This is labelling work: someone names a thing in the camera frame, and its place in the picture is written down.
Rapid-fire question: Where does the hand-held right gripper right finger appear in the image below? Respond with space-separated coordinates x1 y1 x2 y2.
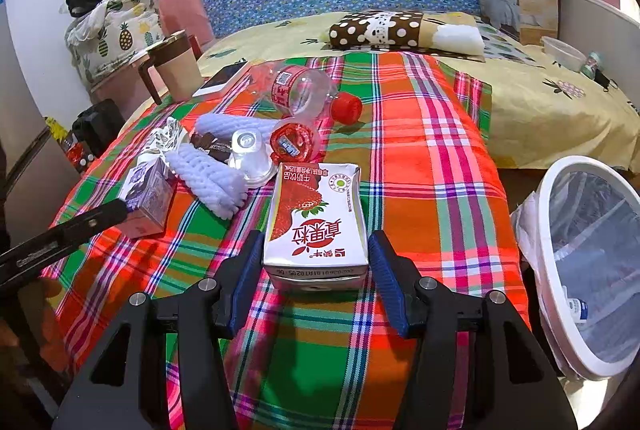
367 230 578 430

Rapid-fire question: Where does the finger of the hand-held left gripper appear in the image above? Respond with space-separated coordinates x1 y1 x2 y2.
54 199 130 252

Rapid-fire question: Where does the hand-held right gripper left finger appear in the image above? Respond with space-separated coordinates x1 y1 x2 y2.
52 230 266 430

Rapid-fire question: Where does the purple milk carton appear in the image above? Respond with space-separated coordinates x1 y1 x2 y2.
117 155 177 239

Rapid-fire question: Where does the strawberry milk carton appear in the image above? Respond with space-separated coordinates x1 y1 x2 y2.
262 161 370 293

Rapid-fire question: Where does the red jelly cup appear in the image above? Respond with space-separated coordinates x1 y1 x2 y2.
269 119 321 162

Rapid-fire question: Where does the white trash bin with bag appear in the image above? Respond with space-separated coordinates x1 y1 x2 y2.
510 155 640 381

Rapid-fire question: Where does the red toy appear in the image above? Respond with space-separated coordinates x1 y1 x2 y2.
65 143 96 173

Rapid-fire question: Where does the grey cabinet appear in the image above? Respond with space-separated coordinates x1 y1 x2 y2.
0 0 83 251

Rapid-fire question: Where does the black bag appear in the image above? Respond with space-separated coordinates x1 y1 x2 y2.
71 99 126 156

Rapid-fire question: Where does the white foam fruit net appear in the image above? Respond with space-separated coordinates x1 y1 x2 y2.
165 145 248 218
194 113 281 151

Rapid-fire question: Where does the yellow item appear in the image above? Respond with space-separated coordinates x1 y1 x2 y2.
45 116 68 143

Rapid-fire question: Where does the white leaf-patterned packet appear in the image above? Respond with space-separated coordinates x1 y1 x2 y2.
137 116 191 161

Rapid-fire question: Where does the clear plastic cup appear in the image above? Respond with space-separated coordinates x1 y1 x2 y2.
227 129 276 186

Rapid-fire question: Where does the colourful plaid blanket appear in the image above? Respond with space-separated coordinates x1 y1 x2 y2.
40 50 531 430

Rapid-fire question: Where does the brown snack wrapper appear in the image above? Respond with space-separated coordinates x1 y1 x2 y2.
189 133 236 161

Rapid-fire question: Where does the clear bottle with red cap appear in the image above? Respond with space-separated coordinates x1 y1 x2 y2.
300 90 363 131

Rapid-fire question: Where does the pineapple print bedding bundle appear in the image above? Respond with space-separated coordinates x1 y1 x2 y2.
65 0 168 84

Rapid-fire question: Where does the white smartphone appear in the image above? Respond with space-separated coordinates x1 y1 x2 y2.
192 63 248 98

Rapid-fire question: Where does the clear bottle with red label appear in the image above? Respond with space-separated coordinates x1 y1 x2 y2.
248 63 337 118

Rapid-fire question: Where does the white and blue packet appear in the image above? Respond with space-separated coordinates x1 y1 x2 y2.
565 287 593 326

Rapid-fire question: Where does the yellow pineapple bed sheet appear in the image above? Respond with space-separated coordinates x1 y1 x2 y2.
197 10 640 171

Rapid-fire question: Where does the pink board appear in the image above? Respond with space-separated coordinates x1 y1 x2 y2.
157 0 216 61

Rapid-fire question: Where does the brown polka dot pillow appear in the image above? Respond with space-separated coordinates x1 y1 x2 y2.
327 9 486 61

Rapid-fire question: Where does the clear plastic container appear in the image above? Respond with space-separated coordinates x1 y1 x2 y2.
540 35 587 71

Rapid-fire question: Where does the small glass jar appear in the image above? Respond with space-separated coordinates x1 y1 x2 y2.
580 51 606 78

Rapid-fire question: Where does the white bed board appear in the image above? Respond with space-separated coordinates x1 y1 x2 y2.
557 0 640 111

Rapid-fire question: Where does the beige mug with brown handle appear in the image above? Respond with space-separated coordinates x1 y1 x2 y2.
137 30 203 106

